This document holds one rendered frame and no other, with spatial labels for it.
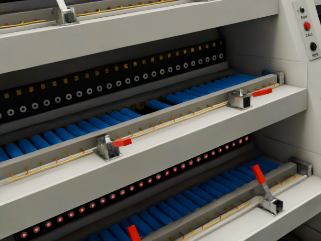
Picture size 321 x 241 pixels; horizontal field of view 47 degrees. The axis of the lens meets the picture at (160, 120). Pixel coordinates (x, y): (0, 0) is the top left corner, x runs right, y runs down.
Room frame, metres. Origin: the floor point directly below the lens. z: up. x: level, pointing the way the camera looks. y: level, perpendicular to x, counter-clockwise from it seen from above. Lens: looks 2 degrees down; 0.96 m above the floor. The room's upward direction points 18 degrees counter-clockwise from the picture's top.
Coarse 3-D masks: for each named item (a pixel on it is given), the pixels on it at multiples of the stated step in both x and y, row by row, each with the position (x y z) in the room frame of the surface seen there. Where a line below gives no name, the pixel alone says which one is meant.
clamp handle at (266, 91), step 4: (268, 88) 0.60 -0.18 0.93; (240, 92) 0.65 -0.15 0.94; (256, 92) 0.62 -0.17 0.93; (260, 92) 0.61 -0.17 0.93; (264, 92) 0.60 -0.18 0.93; (268, 92) 0.60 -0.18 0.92; (240, 96) 0.66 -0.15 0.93; (244, 96) 0.64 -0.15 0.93; (248, 96) 0.64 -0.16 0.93; (256, 96) 0.62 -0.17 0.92
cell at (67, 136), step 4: (60, 128) 0.62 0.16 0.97; (56, 132) 0.61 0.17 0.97; (60, 132) 0.60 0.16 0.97; (64, 132) 0.60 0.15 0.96; (68, 132) 0.59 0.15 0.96; (60, 136) 0.60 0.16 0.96; (64, 136) 0.58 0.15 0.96; (68, 136) 0.58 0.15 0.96; (72, 136) 0.57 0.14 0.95; (64, 140) 0.58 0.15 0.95
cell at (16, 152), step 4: (8, 144) 0.58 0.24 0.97; (12, 144) 0.57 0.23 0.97; (8, 148) 0.57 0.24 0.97; (12, 148) 0.56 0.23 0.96; (16, 148) 0.56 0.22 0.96; (8, 152) 0.56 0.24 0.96; (12, 152) 0.55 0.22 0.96; (16, 152) 0.54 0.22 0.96; (20, 152) 0.54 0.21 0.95; (12, 156) 0.54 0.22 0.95; (16, 156) 0.53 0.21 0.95
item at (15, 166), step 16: (256, 80) 0.73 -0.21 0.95; (272, 80) 0.75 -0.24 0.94; (208, 96) 0.67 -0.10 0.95; (224, 96) 0.68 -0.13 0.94; (160, 112) 0.62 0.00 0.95; (176, 112) 0.63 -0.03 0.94; (192, 112) 0.64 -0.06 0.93; (112, 128) 0.58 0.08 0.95; (128, 128) 0.58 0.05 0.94; (144, 128) 0.60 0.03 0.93; (64, 144) 0.54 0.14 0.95; (80, 144) 0.55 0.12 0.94; (16, 160) 0.50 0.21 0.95; (32, 160) 0.51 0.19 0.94; (48, 160) 0.52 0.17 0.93; (0, 176) 0.49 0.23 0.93
